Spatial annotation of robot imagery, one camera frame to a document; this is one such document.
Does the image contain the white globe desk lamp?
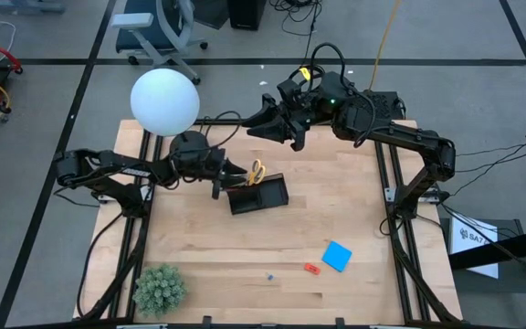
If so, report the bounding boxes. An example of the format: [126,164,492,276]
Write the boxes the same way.
[129,67,211,161]

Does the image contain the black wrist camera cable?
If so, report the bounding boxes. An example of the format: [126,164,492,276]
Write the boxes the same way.
[307,42,377,148]

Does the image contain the green artificial plant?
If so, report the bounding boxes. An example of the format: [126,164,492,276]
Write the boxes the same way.
[131,263,187,319]

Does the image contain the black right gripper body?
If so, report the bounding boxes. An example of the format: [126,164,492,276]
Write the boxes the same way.
[289,84,332,136]

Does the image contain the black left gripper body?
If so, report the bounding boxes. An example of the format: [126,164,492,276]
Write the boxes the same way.
[184,148,226,186]

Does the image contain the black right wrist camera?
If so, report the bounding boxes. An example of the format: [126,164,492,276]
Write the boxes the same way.
[315,71,352,113]

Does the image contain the yellow hanging cable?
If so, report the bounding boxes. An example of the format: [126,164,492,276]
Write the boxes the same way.
[366,0,402,91]

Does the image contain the black aluminium table frame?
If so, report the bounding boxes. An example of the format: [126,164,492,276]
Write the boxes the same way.
[73,117,468,329]

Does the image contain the yellow-handled scissors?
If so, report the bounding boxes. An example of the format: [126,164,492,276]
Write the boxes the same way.
[246,158,268,186]

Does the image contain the blue sticky note pad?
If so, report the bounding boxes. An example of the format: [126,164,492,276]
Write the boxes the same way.
[321,240,353,273]

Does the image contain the black mesh desk organizer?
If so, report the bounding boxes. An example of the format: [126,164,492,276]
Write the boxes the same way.
[225,172,290,216]

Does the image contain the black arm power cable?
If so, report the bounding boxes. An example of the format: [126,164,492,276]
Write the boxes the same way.
[76,209,125,317]

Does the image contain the black floor cables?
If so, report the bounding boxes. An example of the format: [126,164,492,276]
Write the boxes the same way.
[269,0,324,47]

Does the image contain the white-framed blue office chair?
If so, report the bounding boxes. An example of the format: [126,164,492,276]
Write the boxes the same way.
[110,0,209,86]

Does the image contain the black computer tower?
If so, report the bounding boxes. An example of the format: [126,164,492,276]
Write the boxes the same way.
[226,0,268,32]

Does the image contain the white paper sign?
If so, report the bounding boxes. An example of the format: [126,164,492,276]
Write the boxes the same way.
[448,214,500,280]

